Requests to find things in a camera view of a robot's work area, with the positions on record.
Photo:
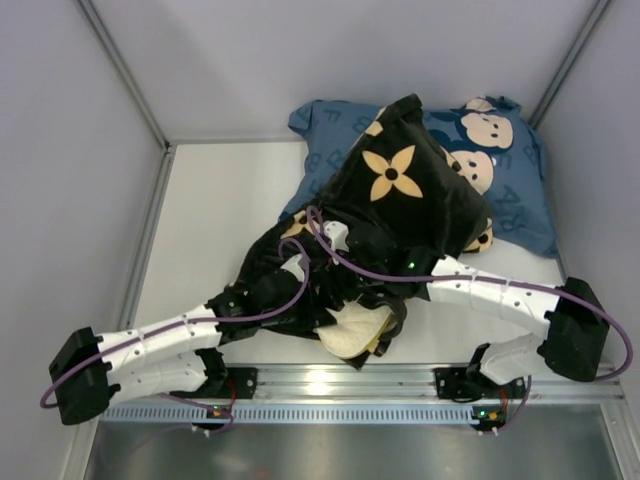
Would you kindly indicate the perforated cable duct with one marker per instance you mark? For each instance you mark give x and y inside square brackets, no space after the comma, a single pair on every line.
[410,414]

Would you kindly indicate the blue cartoon print pillow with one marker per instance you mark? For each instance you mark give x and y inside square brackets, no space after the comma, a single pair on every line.
[487,141]

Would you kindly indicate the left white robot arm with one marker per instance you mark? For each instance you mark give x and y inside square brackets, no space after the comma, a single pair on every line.
[179,356]

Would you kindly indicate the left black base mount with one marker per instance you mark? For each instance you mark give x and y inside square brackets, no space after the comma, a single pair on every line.
[240,384]

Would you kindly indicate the aluminium mounting rail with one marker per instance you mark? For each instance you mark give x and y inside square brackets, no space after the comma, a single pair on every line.
[402,383]

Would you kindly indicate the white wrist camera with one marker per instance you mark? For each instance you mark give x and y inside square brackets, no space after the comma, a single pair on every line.
[336,234]
[297,265]

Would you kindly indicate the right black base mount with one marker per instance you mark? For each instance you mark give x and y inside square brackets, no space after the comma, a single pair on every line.
[452,384]

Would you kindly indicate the aluminium frame post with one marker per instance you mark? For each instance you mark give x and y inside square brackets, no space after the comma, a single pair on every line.
[114,56]
[570,59]

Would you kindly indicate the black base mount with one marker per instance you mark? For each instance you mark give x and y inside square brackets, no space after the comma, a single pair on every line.
[240,384]
[452,384]

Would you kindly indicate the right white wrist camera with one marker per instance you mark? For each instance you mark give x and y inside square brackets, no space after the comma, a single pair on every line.
[336,234]

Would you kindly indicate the black floral plush pillowcase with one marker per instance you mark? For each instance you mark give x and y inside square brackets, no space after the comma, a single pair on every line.
[395,177]

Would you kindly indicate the white pillow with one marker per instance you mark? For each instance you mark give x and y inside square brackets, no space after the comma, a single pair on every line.
[354,330]

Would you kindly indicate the right aluminium frame post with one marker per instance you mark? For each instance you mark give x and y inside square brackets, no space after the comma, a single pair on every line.
[570,59]

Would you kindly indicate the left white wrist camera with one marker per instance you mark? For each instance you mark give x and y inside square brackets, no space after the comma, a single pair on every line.
[297,265]

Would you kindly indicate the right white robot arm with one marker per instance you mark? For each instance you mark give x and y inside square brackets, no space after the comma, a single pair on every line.
[565,331]

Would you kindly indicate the left aluminium frame post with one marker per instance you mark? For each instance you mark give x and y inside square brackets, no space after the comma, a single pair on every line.
[114,56]

